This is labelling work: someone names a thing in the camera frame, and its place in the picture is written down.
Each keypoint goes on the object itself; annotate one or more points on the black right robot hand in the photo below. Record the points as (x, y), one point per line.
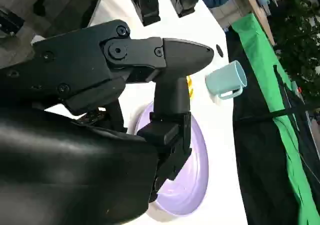
(62, 160)

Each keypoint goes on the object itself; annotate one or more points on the wooden desk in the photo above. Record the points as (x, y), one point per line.
(247, 2)

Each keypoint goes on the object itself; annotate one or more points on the lilac plate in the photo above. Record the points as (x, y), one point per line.
(196, 160)

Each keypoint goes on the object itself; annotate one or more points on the black backdrop cloth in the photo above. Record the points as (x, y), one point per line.
(255, 160)

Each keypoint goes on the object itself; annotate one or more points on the orange and white toy bread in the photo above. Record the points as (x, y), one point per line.
(190, 88)

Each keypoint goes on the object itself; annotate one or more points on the green leafy plants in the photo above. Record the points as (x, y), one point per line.
(300, 35)

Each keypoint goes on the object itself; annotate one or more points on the pale green mug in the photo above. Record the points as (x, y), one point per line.
(221, 80)

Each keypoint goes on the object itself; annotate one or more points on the green cloth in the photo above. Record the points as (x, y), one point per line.
(260, 60)

